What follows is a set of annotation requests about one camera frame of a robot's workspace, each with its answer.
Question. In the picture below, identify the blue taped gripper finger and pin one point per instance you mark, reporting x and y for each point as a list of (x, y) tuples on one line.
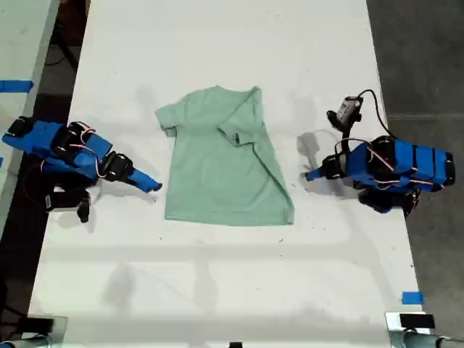
[(142, 186), (145, 178), (314, 174)]

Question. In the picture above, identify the pale green T-shirt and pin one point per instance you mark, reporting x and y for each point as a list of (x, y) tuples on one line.
[(217, 174)]

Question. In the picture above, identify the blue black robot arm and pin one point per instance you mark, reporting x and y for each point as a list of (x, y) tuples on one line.
[(43, 136), (406, 163)]

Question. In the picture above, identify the long blue tape strip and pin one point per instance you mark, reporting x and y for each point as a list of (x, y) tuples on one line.
[(14, 86)]

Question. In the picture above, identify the square blue tape piece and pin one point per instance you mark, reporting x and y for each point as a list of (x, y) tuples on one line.
[(412, 298)]

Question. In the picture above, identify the white side table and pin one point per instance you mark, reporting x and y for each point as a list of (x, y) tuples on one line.
[(21, 43)]

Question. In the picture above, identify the black box on clear plate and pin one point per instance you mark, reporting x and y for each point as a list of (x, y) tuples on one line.
[(36, 323)]

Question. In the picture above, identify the black box on white plate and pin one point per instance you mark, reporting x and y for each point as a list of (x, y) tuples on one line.
[(417, 321)]

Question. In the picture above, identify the grey metal tube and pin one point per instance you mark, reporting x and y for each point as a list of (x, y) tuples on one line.
[(25, 342), (427, 341)]

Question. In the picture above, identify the black camera stalk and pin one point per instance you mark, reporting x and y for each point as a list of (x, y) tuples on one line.
[(84, 214), (347, 132)]

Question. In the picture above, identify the black camera box white label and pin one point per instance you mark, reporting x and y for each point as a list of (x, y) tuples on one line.
[(63, 199), (346, 108)]

